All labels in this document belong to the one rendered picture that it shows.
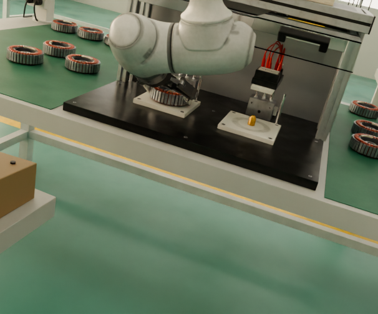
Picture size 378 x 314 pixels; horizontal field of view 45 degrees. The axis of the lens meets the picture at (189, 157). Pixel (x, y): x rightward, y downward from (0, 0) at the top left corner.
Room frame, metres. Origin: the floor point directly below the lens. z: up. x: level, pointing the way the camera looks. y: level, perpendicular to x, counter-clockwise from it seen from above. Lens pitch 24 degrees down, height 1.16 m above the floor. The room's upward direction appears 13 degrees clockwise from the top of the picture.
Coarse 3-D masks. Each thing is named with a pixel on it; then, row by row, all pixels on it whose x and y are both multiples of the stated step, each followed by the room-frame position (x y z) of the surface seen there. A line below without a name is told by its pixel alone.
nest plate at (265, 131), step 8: (232, 112) 1.25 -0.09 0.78; (224, 120) 1.16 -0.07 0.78; (232, 120) 1.18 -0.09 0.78; (240, 120) 1.19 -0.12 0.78; (256, 120) 1.23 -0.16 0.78; (264, 120) 1.24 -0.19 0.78; (224, 128) 1.12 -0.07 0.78; (232, 128) 1.11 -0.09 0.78; (240, 128) 1.13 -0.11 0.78; (248, 128) 1.14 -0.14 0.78; (256, 128) 1.16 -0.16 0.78; (264, 128) 1.17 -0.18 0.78; (272, 128) 1.18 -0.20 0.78; (248, 136) 1.10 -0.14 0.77; (256, 136) 1.10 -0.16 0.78; (264, 136) 1.10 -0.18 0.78; (272, 136) 1.12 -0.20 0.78; (272, 144) 1.09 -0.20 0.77
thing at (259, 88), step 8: (256, 72) 1.23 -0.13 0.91; (264, 72) 1.22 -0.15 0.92; (272, 72) 1.23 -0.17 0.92; (280, 72) 1.26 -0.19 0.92; (256, 80) 1.22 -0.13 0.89; (264, 80) 1.22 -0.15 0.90; (272, 80) 1.22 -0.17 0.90; (280, 80) 1.27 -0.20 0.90; (256, 88) 1.20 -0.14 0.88; (264, 88) 1.20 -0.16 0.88; (272, 88) 1.21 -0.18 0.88; (256, 96) 1.32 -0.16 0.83; (264, 96) 1.31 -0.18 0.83; (272, 96) 1.31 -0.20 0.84
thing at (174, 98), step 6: (150, 90) 1.21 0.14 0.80; (156, 90) 1.19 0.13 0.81; (162, 90) 1.18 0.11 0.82; (168, 90) 1.24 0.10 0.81; (150, 96) 1.20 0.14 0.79; (156, 96) 1.19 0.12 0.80; (162, 96) 1.18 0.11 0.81; (168, 96) 1.18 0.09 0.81; (174, 96) 1.18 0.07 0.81; (180, 96) 1.19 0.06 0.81; (162, 102) 1.18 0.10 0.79; (168, 102) 1.18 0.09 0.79; (174, 102) 1.18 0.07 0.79; (180, 102) 1.19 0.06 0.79; (186, 102) 1.21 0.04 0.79
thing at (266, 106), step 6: (252, 96) 1.32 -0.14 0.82; (258, 96) 1.33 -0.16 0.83; (252, 102) 1.30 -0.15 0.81; (258, 102) 1.30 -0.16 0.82; (264, 102) 1.29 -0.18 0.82; (270, 102) 1.29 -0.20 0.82; (252, 108) 1.30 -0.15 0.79; (258, 108) 1.30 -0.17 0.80; (264, 108) 1.29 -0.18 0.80; (270, 108) 1.29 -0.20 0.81; (246, 114) 1.30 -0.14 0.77; (252, 114) 1.30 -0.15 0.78; (258, 114) 1.29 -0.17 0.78; (264, 114) 1.29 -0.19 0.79; (270, 114) 1.29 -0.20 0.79
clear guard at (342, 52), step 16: (256, 16) 1.09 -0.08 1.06; (272, 16) 1.18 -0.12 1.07; (288, 16) 1.29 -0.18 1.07; (256, 32) 1.06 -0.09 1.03; (272, 32) 1.06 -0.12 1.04; (320, 32) 1.06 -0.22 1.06; (336, 32) 1.13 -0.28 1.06; (352, 32) 1.24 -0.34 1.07; (272, 48) 1.03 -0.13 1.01; (288, 48) 1.03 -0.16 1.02; (304, 48) 1.03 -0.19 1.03; (336, 48) 1.03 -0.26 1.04; (352, 48) 1.03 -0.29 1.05; (320, 64) 1.00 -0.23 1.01; (336, 64) 0.99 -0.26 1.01; (352, 64) 1.00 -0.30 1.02
